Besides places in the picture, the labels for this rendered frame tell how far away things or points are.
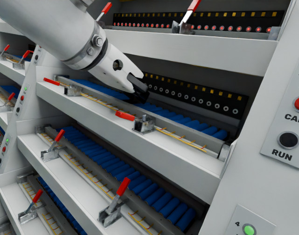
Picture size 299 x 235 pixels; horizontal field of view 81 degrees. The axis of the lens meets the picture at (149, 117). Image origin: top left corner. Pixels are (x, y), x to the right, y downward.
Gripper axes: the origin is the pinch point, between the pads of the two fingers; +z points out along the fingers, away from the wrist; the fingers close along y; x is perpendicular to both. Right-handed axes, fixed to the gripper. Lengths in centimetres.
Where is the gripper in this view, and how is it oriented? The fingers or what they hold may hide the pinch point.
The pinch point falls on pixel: (136, 93)
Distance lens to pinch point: 43.2
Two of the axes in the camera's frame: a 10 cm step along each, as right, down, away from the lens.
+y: -7.5, -3.2, 5.7
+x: -4.6, 8.8, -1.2
